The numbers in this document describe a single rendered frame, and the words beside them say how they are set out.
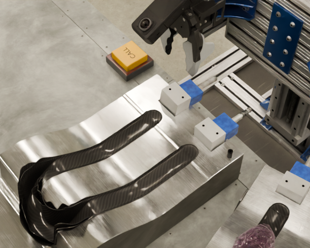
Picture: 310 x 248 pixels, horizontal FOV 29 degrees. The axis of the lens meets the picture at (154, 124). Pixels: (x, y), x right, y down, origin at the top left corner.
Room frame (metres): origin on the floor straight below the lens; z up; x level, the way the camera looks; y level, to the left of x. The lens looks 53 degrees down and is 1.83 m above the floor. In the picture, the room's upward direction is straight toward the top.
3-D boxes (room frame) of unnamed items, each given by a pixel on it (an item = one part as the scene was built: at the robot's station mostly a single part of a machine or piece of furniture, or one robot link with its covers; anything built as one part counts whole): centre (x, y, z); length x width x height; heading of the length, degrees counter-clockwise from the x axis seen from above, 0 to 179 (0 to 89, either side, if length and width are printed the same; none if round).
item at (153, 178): (0.57, 0.09, 0.92); 0.35 x 0.16 x 0.09; 129
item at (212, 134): (0.70, -0.14, 0.89); 0.13 x 0.05 x 0.05; 129
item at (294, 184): (0.61, -0.29, 0.86); 0.13 x 0.05 x 0.05; 147
